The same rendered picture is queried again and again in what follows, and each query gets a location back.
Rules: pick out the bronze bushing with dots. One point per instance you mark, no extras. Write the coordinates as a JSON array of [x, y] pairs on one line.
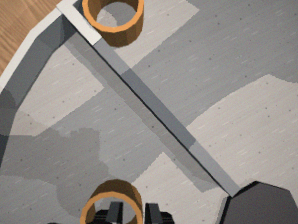
[[118, 36], [114, 188]]

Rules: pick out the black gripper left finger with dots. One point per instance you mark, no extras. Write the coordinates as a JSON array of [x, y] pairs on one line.
[[113, 214]]

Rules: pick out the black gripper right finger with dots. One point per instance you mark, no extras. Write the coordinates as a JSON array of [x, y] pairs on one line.
[[153, 216]]

